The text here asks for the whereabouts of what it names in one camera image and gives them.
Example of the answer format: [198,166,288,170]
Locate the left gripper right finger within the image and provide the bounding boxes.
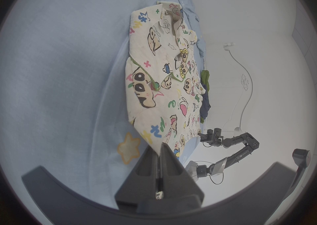
[160,142,205,206]

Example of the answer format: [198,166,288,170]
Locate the cream printed pyjama top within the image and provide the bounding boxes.
[125,1,206,200]

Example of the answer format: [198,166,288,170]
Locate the green shorts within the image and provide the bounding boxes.
[200,70,211,93]

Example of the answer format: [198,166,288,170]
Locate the bed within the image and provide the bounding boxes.
[0,0,254,209]

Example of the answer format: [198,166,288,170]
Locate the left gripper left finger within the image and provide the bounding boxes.
[114,145,160,206]

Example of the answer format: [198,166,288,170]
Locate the dark blue garment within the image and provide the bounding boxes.
[199,83,211,124]

